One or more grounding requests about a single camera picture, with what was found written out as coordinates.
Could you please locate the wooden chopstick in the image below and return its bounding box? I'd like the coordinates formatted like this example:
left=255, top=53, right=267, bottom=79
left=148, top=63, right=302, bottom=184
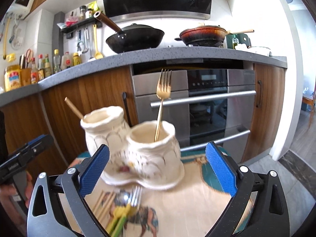
left=92, top=190, right=105, bottom=215
left=64, top=97, right=84, bottom=120
left=98, top=192, right=116, bottom=222

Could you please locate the yellow handled spoon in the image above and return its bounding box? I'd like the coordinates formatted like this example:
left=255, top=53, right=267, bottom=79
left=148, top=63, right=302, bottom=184
left=105, top=199, right=128, bottom=236

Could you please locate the green handled utensil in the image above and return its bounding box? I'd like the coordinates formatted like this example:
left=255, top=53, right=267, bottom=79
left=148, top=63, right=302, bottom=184
left=110, top=212, right=129, bottom=237

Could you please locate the gold metal fork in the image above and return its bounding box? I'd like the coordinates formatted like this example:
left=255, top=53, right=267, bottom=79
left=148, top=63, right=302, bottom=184
left=154, top=69, right=172, bottom=142

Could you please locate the silver fork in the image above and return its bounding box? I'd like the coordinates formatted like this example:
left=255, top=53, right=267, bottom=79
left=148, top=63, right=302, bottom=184
left=123, top=186, right=142, bottom=217

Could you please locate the person's left hand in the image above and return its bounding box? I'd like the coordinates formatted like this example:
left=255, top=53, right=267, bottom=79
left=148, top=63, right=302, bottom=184
left=1, top=172, right=33, bottom=224

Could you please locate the horse print quilted mat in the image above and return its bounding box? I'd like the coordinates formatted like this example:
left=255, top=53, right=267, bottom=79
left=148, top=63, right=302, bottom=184
left=85, top=151, right=231, bottom=236

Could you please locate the white ceramic double utensil holder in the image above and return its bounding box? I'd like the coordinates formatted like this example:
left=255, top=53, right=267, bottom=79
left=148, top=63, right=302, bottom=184
left=80, top=106, right=185, bottom=190

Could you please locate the stainless steel oven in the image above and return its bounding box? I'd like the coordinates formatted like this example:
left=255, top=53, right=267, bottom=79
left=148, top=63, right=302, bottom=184
left=131, top=64, right=258, bottom=163

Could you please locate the wooden cabinet door right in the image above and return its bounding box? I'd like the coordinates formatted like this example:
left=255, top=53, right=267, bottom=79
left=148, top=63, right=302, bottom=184
left=242, top=63, right=285, bottom=162

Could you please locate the wooden cabinet door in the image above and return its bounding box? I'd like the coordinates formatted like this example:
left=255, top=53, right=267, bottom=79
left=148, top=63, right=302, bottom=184
left=41, top=66, right=138, bottom=163
left=242, top=63, right=285, bottom=162

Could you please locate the yellow lid jar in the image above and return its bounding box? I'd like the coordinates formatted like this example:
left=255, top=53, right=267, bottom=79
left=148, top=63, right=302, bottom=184
left=4, top=64, right=21, bottom=91

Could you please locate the wooden cabinet door left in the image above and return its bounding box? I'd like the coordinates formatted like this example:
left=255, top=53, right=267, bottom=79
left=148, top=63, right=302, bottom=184
left=41, top=66, right=138, bottom=163

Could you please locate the clear oil bottle yellow cap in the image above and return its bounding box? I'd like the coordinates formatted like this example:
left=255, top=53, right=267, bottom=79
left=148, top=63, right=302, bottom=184
left=53, top=49, right=60, bottom=73

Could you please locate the grey speckled countertop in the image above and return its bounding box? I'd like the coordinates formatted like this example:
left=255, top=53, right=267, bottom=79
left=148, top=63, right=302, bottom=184
left=1, top=47, right=288, bottom=106

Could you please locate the yellow spatula hanging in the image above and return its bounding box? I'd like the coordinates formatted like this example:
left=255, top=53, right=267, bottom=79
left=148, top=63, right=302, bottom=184
left=93, top=24, right=103, bottom=59

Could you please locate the red brown enamel pan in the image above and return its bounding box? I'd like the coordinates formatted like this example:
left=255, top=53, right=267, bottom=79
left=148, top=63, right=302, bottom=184
left=175, top=25, right=254, bottom=47

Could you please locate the white water heater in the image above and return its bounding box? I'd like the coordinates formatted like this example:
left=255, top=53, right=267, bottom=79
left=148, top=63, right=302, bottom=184
left=6, top=0, right=34, bottom=19

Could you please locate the black wall shelf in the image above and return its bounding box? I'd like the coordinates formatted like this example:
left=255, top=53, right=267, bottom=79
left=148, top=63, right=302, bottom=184
left=60, top=18, right=103, bottom=34

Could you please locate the black wok with wooden handle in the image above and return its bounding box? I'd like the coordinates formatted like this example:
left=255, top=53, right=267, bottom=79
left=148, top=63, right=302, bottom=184
left=93, top=11, right=165, bottom=54

